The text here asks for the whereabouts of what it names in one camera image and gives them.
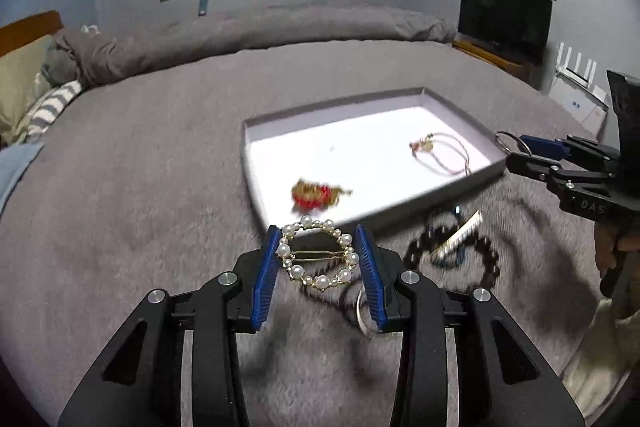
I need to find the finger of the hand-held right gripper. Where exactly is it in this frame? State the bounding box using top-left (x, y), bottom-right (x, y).
top-left (506, 152), bottom-right (617, 188)
top-left (519, 134), bottom-right (621, 164)

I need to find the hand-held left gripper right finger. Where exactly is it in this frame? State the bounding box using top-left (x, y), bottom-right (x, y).
top-left (356, 224), bottom-right (584, 427)

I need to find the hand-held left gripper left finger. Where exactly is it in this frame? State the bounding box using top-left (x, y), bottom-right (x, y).
top-left (57, 225), bottom-right (283, 427)

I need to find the round pearl hair clip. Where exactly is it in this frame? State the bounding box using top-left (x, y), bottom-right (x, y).
top-left (276, 215), bottom-right (360, 291)

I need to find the small silver ring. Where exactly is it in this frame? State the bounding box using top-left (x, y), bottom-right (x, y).
top-left (355, 282), bottom-right (383, 338)

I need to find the silver bangle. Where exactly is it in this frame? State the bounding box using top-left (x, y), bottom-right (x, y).
top-left (495, 131), bottom-right (531, 155)

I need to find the blue bead bracelet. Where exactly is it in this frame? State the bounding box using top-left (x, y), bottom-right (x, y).
top-left (425, 206), bottom-right (471, 270)

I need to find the black bead bracelet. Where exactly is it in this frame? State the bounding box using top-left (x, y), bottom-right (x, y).
top-left (405, 207), bottom-right (501, 290)

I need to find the shallow white tray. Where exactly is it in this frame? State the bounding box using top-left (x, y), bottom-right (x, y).
top-left (242, 88), bottom-right (508, 235)

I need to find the person's right hand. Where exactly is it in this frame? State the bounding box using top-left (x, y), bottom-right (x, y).
top-left (595, 222), bottom-right (640, 299)

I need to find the white box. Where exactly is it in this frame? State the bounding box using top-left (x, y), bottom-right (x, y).
top-left (549, 74), bottom-right (608, 138)

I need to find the white router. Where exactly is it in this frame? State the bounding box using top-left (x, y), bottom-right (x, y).
top-left (554, 42), bottom-right (598, 82)

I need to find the wooden television stand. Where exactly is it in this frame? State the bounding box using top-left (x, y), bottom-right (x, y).
top-left (451, 34), bottom-right (531, 82)

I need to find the black television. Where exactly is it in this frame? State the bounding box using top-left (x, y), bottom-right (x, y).
top-left (458, 0), bottom-right (553, 65)

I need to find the grey bed blanket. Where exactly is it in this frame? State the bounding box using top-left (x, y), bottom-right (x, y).
top-left (0, 39), bottom-right (621, 427)

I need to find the grey duvet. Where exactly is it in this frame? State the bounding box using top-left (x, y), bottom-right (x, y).
top-left (42, 4), bottom-right (458, 88)

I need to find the light blue cloth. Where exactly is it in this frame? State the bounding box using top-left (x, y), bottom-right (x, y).
top-left (0, 143), bottom-right (46, 212)

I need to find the striped pillow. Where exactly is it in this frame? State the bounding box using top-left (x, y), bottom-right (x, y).
top-left (25, 79), bottom-right (83, 142)

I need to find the beige pillow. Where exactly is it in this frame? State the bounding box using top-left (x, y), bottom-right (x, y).
top-left (0, 36), bottom-right (56, 142)

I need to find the wooden headboard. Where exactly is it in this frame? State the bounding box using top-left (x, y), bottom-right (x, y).
top-left (0, 10), bottom-right (65, 58)

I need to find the thin cord necklace with charm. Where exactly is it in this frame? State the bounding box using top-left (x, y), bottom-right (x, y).
top-left (409, 132), bottom-right (488, 178)

